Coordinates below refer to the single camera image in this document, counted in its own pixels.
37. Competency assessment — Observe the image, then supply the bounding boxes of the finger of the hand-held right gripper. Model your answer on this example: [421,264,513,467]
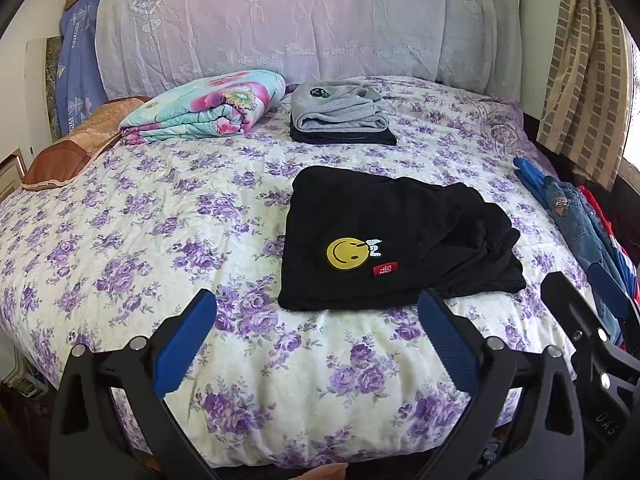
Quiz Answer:
[541,271,608,356]
[586,264,640,351]

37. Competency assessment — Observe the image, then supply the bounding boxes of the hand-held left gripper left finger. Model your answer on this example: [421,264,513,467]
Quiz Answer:
[49,287,221,480]

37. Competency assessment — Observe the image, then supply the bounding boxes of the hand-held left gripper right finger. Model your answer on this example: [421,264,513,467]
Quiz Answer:
[416,287,586,480]

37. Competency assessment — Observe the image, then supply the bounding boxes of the black pants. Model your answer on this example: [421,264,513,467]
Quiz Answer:
[277,165,527,312]

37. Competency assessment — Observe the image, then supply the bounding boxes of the dark navy folded pants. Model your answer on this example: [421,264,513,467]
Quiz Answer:
[289,110,398,147]

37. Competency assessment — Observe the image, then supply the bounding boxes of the grey folded pants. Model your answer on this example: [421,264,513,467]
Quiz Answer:
[290,79,391,133]

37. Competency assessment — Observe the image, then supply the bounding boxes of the person's left hand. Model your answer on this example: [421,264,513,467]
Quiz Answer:
[299,462,349,480]

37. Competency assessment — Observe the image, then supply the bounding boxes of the red and blue striped garment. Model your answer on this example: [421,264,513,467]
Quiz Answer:
[577,185,640,306]

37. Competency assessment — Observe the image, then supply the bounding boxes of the blue denim jeans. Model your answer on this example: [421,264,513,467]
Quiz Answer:
[542,175,626,346]

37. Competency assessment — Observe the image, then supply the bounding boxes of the bed with purple floral sheet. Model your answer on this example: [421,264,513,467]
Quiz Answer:
[0,75,601,471]

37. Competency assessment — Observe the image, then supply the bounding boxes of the bright blue garment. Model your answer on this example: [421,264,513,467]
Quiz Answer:
[512,156,556,206]

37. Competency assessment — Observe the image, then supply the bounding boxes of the beige brick-pattern curtain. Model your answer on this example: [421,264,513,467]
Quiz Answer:
[536,0,632,191]

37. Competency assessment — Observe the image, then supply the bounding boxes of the brown pillow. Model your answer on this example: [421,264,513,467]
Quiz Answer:
[22,96,151,191]

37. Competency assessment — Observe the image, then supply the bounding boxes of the floral folded blanket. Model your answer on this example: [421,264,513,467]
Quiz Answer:
[119,69,287,145]

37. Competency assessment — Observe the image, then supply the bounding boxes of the marbled picture board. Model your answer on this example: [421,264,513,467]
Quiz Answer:
[25,35,66,141]

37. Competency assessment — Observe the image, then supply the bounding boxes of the blue patterned cloth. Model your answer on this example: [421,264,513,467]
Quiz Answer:
[55,0,108,136]

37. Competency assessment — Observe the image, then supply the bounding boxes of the lavender lace covered headboard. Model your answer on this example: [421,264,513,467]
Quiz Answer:
[95,0,523,103]

